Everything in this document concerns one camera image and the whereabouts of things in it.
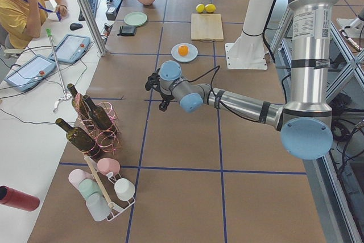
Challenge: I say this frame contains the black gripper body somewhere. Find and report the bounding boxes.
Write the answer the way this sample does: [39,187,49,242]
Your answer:
[144,68,173,104]

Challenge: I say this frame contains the orange mandarin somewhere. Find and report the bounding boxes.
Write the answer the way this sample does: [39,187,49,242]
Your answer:
[177,44,189,56]

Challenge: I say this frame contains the light blue plate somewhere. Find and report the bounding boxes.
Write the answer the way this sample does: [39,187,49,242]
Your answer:
[171,43,198,63]

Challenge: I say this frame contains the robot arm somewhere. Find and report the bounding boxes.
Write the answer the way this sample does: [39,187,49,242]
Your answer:
[145,0,338,160]

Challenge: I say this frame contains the light green plate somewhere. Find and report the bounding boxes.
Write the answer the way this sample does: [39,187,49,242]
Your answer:
[124,12,148,27]

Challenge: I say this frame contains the lower yellow lemon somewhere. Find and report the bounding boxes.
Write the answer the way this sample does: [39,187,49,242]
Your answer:
[196,3,205,14]

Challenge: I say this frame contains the yellow lemon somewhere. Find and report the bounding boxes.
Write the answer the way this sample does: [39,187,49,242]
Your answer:
[205,3,216,13]
[196,3,205,14]

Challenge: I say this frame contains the upper yellow lemon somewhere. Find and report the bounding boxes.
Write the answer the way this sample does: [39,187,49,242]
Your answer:
[205,3,216,13]

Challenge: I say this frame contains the bamboo cutting board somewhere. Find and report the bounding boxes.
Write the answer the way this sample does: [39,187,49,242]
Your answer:
[191,13,224,42]

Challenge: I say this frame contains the dark grey folded cloth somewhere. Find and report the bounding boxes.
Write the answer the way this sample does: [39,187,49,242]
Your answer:
[117,25,137,36]

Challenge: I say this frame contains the dark wine bottle upper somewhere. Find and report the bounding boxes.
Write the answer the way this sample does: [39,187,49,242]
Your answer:
[83,95,115,131]

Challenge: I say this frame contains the pink cup top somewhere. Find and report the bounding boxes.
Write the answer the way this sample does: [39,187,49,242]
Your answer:
[97,158,121,176]

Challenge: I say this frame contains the far teach pendant tablet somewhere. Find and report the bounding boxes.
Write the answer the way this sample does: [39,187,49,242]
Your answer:
[55,34,90,64]

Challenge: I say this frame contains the teach pendant tablet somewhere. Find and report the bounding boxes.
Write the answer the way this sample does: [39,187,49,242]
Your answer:
[55,34,90,64]
[5,55,56,92]

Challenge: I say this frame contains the green tipped metal stick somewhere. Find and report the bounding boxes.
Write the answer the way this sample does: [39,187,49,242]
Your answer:
[46,28,72,113]

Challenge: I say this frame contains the white cup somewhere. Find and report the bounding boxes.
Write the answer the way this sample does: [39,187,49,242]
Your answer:
[114,178,135,201]

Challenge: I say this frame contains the black keyboard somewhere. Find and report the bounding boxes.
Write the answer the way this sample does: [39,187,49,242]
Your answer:
[78,0,100,22]

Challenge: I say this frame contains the black computer mouse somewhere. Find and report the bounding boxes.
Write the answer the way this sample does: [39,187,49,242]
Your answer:
[69,23,83,31]

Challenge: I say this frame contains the white cup rack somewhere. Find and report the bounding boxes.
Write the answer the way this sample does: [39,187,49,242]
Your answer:
[84,156,136,222]

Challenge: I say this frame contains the pale green cup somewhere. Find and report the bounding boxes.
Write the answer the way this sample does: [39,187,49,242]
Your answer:
[77,179,102,200]

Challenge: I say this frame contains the pale pink cup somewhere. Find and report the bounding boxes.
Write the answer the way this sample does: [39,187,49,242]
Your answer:
[68,168,94,189]

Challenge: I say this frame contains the pale blue cup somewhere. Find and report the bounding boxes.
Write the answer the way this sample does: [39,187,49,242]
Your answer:
[86,193,111,221]

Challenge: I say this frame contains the near teach pendant tablet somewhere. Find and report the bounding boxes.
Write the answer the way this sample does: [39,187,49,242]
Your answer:
[5,55,56,92]

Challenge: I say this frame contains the person in yellow shirt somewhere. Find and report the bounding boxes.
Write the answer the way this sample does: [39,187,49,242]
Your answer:
[1,0,68,49]

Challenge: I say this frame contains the red cylinder bottle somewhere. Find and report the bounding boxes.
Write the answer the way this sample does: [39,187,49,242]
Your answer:
[1,186,40,212]

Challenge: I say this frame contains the copper wire bottle rack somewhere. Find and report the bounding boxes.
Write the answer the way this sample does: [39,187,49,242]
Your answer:
[72,93,120,155]

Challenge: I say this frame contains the aluminium frame post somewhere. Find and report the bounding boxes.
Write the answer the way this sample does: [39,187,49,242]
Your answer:
[77,0,107,56]

